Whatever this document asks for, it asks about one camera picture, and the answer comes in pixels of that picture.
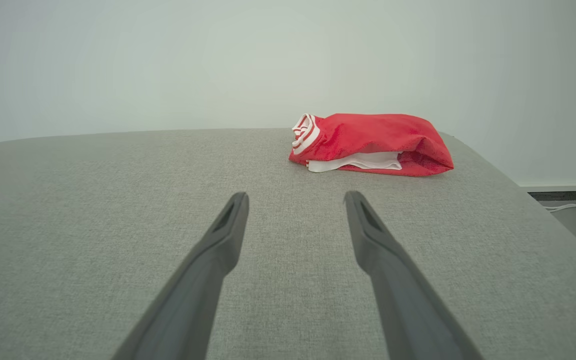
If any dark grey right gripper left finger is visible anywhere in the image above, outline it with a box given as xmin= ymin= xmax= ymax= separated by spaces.
xmin=112 ymin=191 xmax=250 ymax=360

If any red white basketball jersey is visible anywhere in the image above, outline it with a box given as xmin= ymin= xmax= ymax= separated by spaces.
xmin=288 ymin=113 xmax=455 ymax=178

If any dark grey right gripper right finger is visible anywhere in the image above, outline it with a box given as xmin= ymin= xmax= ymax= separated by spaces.
xmin=343 ymin=190 xmax=484 ymax=360

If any black baseboard strip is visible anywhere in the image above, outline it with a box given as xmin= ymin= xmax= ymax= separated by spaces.
xmin=527 ymin=189 xmax=576 ymax=202

